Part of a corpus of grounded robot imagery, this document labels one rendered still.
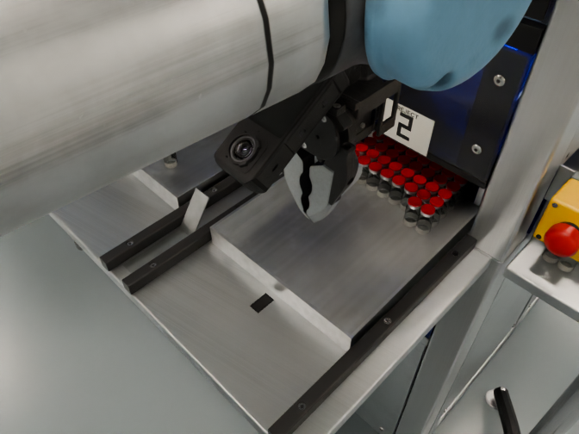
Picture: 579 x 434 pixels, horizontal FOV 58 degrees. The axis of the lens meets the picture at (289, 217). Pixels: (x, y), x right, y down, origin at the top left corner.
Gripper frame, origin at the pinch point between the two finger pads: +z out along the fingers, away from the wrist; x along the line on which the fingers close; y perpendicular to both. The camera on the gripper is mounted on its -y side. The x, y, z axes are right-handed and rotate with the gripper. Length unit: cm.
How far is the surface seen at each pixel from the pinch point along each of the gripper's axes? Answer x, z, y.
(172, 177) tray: 35.5, 21.4, 5.7
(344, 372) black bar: -7.9, 19.5, -1.5
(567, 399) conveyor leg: -31, 60, 43
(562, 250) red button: -18.6, 10.1, 24.1
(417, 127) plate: 5.0, 6.7, 27.5
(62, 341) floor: 87, 110, -16
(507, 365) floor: -16, 109, 75
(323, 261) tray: 5.8, 21.3, 10.2
